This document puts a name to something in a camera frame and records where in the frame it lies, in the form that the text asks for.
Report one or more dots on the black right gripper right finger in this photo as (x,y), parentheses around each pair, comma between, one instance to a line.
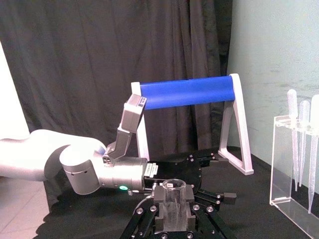
(191,199)

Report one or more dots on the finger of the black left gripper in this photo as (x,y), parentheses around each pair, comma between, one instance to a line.
(219,198)
(207,159)

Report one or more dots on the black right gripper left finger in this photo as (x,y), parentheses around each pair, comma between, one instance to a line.
(159,196)

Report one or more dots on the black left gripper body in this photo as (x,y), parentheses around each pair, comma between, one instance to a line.
(174,171)

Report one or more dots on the clear glass test tube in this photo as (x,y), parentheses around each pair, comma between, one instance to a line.
(174,204)

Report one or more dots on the clear acrylic pipette rack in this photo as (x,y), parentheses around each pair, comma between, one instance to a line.
(281,174)

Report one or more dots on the black table cloth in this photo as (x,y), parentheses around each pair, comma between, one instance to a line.
(249,206)

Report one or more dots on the blue cylinder roll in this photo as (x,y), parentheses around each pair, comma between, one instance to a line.
(187,92)

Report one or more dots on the clear plastic pipette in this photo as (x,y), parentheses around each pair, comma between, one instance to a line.
(314,154)
(292,107)

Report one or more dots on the black curtain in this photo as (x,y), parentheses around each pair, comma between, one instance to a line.
(87,62)

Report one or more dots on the white panel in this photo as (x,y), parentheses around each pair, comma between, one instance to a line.
(10,104)

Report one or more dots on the white triangular frame stand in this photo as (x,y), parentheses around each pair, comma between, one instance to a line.
(240,129)

